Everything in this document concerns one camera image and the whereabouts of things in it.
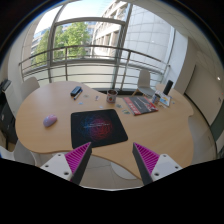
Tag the black upright speaker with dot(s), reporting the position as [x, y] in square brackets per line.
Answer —
[168, 87]

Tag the white chair with wooden legs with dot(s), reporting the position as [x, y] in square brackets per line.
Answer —
[144, 81]

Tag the pink and lilac computer mouse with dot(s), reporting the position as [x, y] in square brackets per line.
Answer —
[50, 120]

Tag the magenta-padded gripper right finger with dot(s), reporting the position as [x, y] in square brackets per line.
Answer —
[164, 165]

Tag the blue marker pen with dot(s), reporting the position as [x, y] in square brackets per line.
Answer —
[78, 95]

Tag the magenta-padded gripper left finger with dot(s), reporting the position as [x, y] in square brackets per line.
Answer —
[59, 165]

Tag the small blue and white can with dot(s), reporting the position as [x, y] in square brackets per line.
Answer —
[156, 98]

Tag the black rectangular case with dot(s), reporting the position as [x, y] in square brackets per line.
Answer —
[76, 91]

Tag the black and white office printer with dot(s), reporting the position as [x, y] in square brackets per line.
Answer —
[6, 116]

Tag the small green card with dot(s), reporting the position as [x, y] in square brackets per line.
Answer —
[118, 106]
[126, 112]

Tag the black mouse pad, red-blue print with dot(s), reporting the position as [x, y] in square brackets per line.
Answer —
[98, 128]

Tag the small colourful standing card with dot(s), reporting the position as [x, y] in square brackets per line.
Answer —
[165, 100]

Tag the grey metal window railing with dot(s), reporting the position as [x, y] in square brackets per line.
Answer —
[90, 47]

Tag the red and black magazine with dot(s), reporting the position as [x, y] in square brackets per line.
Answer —
[140, 105]

